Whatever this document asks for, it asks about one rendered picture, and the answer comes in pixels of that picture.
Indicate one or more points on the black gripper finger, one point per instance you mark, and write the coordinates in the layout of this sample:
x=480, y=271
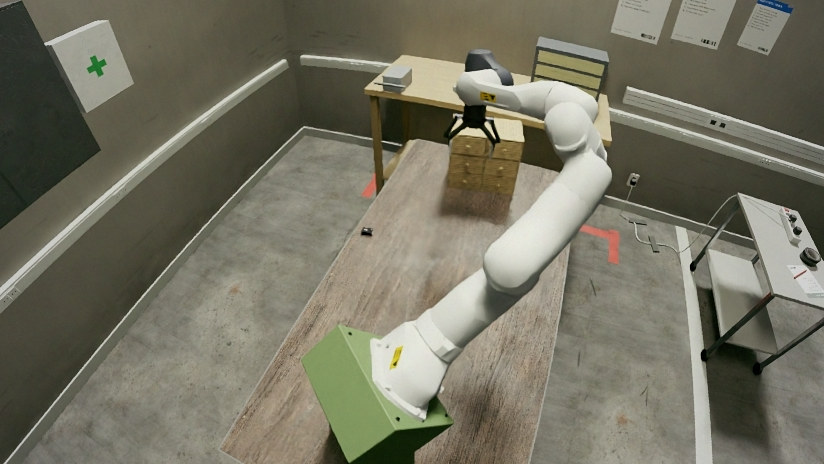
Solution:
x=456, y=130
x=489, y=135

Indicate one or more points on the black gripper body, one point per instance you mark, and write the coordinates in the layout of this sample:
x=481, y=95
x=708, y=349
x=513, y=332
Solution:
x=475, y=112

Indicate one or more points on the light wooden chest of drawers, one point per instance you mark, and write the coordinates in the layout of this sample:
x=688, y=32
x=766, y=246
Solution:
x=509, y=130

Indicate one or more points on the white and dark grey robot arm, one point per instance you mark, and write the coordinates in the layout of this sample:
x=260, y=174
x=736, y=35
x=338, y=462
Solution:
x=411, y=366

